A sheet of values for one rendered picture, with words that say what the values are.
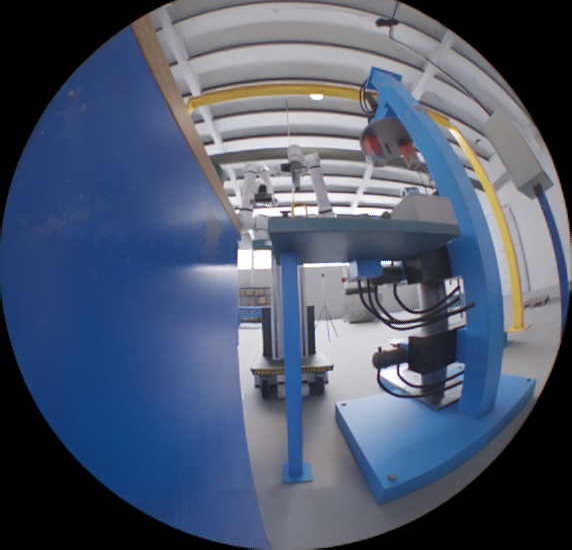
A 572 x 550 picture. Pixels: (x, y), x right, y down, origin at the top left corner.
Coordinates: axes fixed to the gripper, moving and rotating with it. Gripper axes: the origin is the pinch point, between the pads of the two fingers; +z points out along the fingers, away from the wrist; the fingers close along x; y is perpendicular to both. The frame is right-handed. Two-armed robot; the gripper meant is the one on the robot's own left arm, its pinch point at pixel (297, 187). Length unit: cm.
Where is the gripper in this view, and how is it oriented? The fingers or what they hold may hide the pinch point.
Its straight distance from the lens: 107.9
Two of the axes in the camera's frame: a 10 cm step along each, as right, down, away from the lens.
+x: 0.1, 2.4, 9.7
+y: 10.0, -0.3, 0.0
